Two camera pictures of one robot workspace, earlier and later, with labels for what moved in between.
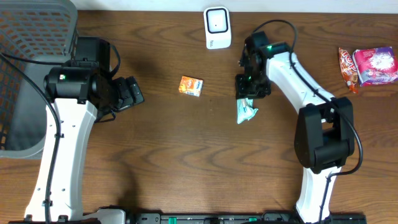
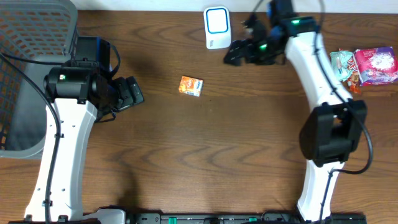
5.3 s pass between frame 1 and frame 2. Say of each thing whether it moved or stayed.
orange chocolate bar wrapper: stayed
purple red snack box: stayed
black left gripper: stayed
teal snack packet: moved
